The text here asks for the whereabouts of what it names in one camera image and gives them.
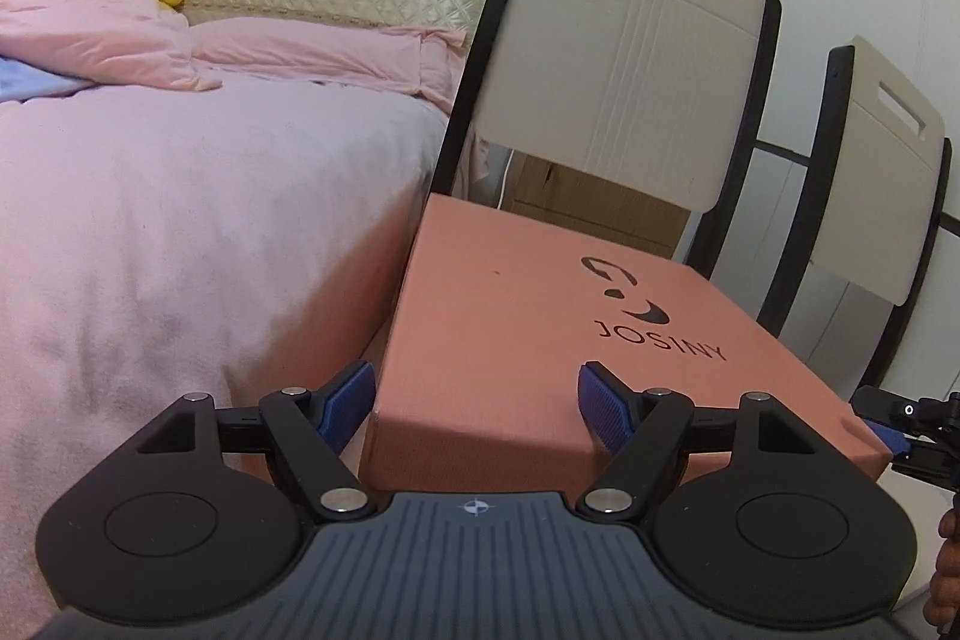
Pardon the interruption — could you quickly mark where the beige chair with black frame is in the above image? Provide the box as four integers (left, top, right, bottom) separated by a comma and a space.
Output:
757, 36, 953, 395
431, 0, 782, 335

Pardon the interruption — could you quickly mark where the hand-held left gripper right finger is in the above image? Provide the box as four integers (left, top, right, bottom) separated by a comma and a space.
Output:
575, 361, 824, 521

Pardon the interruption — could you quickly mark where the pink cardboard box lid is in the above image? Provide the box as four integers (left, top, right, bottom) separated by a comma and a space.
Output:
358, 194, 895, 492

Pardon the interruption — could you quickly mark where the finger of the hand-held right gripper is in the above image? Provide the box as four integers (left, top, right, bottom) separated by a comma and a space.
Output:
879, 424, 960, 492
851, 385, 960, 442

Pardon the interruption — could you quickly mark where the bed with pink sheet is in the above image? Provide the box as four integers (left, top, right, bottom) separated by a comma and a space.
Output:
0, 77, 451, 640

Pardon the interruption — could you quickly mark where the pink blanket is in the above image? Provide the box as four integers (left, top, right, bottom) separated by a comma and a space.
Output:
0, 0, 223, 95

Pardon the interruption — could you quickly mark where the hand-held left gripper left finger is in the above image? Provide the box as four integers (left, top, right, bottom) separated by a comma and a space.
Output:
137, 360, 377, 522

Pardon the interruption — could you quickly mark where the white cable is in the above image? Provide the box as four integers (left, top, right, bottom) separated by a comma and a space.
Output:
493, 149, 520, 212

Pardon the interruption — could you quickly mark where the pink pillow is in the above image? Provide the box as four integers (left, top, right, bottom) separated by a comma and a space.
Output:
187, 16, 467, 113

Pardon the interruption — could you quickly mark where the brown cardboard box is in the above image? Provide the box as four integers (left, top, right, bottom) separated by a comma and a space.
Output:
501, 152, 691, 260

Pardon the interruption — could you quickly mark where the light blue cloth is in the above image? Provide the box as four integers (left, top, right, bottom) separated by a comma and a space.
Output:
0, 56, 95, 106

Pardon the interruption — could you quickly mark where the person's right hand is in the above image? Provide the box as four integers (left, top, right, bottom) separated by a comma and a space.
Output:
922, 509, 960, 624

